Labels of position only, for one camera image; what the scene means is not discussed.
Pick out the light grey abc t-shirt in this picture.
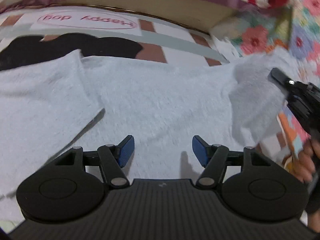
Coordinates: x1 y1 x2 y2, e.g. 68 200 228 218
0 47 301 201

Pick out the person's right hand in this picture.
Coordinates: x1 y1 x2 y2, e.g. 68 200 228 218
291 139 319 183

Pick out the colourful floral quilt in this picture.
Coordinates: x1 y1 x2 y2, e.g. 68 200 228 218
210 0 319 173

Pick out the checkered bed sheet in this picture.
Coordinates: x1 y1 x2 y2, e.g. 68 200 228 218
0 4 291 230

